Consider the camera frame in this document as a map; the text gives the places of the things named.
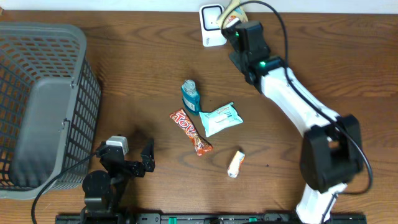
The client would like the yellow snack bag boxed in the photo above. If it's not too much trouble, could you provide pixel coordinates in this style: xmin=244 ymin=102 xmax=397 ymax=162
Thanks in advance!
xmin=216 ymin=0 xmax=248 ymax=29

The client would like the red Top chocolate bar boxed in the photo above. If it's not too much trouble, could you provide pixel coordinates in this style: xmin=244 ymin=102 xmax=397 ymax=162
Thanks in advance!
xmin=169 ymin=108 xmax=213 ymax=156

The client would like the blue mouthwash bottle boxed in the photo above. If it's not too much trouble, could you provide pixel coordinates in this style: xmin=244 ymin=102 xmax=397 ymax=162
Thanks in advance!
xmin=181 ymin=80 xmax=201 ymax=115

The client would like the light blue wet wipes pack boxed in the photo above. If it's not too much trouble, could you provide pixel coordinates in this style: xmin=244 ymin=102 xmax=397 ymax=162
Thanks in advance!
xmin=199 ymin=102 xmax=243 ymax=138

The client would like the orange snack packet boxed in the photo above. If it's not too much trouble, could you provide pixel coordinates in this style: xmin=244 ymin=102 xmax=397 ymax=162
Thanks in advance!
xmin=227 ymin=151 xmax=245 ymax=178

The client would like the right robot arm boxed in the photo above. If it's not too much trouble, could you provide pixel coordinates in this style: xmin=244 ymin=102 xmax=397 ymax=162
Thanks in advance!
xmin=221 ymin=22 xmax=364 ymax=223

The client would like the white barcode scanner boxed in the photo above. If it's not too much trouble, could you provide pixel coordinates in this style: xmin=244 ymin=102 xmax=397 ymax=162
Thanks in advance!
xmin=199 ymin=4 xmax=227 ymax=47

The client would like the grey plastic shopping basket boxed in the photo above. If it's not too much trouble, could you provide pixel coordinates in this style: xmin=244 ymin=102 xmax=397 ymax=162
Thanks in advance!
xmin=1 ymin=22 xmax=101 ymax=200

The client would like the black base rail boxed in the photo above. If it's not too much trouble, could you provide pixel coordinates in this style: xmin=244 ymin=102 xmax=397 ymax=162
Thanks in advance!
xmin=55 ymin=212 xmax=368 ymax=224

